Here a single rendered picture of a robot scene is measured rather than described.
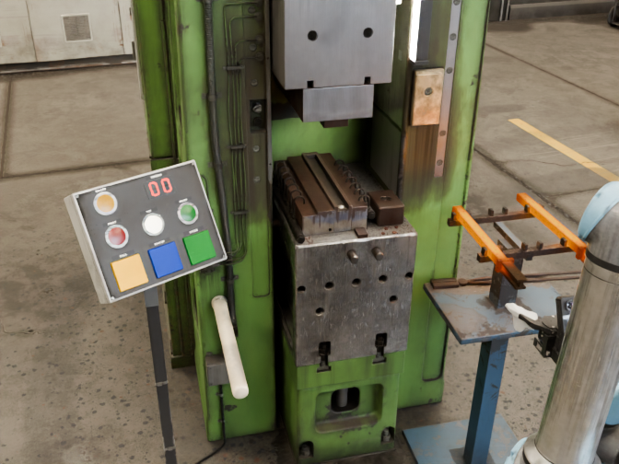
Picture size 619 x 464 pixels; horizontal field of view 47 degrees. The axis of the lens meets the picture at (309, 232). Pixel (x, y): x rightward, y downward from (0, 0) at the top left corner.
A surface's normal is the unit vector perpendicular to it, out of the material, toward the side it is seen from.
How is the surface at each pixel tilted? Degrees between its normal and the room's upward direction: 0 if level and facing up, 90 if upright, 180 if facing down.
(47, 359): 0
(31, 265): 0
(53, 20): 90
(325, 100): 90
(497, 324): 0
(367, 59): 90
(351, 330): 90
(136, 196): 60
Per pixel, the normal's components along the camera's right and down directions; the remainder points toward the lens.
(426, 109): 0.24, 0.48
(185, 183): 0.55, -0.11
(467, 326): 0.01, -0.87
